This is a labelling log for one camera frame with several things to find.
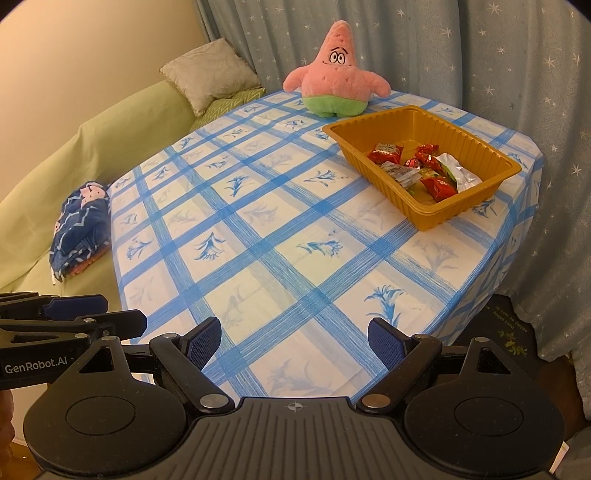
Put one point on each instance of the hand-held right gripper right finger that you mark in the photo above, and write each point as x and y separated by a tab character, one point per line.
388	344

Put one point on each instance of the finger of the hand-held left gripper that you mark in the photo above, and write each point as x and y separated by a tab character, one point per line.
78	305
111	325

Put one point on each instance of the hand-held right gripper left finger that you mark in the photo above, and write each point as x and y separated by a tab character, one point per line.
205	344

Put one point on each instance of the red snack pouch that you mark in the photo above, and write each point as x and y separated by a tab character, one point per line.
439	188

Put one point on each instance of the clear dark snack packet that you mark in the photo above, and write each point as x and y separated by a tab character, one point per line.
400	174

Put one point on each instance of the silver green snack pouch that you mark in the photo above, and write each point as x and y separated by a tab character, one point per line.
461	174

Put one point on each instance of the red square snack packet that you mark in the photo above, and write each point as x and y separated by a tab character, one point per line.
385	153

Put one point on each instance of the red gold candy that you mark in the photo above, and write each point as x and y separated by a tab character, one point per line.
425	150

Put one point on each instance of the orange plastic tray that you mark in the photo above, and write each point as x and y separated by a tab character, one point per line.
360	138

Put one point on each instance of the blue printed blanket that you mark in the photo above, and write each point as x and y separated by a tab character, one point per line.
78	230

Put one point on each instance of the blue checked tablecloth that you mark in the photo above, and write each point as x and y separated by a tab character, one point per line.
277	258

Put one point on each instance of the dark floor mat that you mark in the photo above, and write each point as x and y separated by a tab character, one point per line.
512	332

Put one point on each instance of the green covered sofa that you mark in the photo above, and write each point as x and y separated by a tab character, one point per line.
92	157

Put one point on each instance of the green patterned cushion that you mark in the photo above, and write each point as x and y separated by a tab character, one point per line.
226	104

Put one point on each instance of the beige cushion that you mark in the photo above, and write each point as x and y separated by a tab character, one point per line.
207	74

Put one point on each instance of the pink starfish plush toy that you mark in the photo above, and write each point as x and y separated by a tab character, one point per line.
337	78

